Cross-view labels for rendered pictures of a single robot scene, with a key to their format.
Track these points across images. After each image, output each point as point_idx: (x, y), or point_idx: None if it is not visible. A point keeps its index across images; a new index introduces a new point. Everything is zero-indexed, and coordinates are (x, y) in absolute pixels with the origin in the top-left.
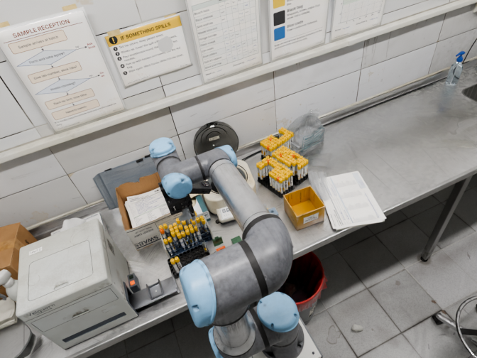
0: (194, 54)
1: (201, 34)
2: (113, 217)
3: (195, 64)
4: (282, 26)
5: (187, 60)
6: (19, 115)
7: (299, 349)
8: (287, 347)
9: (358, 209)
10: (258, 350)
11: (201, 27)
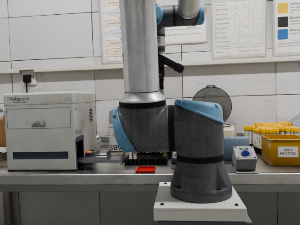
0: (210, 35)
1: (218, 20)
2: (108, 146)
3: (209, 42)
4: (285, 29)
5: (204, 38)
6: (89, 45)
7: (218, 190)
8: (199, 168)
9: None
10: (159, 129)
11: (218, 15)
